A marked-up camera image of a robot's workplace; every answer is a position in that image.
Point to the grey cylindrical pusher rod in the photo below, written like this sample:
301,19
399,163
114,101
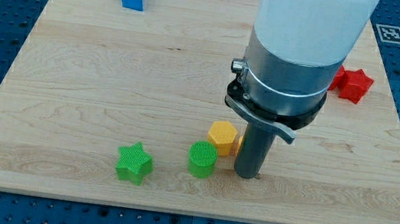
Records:
253,151

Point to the green cylinder block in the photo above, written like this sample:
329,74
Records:
202,159

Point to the wooden board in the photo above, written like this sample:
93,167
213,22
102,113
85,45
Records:
93,76

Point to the black flange with grey lever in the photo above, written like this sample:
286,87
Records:
278,125

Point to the green star block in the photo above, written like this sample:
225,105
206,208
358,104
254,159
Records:
133,163

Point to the red star block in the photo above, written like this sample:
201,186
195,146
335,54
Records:
354,85

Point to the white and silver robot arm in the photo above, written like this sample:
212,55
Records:
295,49

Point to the yellow block behind rod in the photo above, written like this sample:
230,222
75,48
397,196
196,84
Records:
238,145

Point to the red block behind arm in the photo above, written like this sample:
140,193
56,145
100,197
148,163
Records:
337,78

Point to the yellow hexagon block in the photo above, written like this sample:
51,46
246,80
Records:
222,135

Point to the fiducial marker tag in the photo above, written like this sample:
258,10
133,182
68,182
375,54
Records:
388,33

